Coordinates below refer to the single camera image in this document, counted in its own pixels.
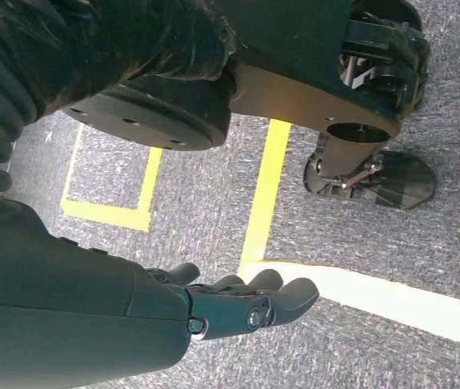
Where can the black round robot joint disc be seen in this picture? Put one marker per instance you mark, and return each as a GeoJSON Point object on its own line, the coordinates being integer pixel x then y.
{"type": "Point", "coordinates": [140, 118]}

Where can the yellow floor tape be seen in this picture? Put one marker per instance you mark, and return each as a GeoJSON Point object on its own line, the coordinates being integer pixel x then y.
{"type": "Point", "coordinates": [108, 215]}
{"type": "Point", "coordinates": [375, 300]}

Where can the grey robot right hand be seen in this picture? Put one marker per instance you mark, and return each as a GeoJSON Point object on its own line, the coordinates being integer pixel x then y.
{"type": "Point", "coordinates": [50, 300]}

